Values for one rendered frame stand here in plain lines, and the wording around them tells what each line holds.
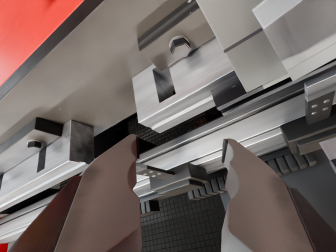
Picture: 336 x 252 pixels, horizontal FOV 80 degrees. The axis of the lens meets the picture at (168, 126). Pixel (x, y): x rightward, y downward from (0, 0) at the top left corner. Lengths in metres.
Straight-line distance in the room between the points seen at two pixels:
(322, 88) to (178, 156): 0.37
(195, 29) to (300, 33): 0.13
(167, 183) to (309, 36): 0.40
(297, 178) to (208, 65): 0.54
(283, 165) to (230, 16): 0.50
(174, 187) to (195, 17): 0.37
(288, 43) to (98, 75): 0.28
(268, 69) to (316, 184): 0.55
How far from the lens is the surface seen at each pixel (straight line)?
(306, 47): 0.25
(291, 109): 0.52
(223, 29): 0.18
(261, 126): 0.51
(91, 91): 0.40
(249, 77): 0.24
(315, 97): 0.35
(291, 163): 0.63
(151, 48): 0.30
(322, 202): 0.75
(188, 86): 0.29
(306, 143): 0.45
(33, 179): 0.54
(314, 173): 0.76
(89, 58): 0.35
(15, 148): 0.55
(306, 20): 0.22
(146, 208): 0.79
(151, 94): 0.33
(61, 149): 0.47
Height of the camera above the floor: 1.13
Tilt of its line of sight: 29 degrees down
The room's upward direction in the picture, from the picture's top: 167 degrees clockwise
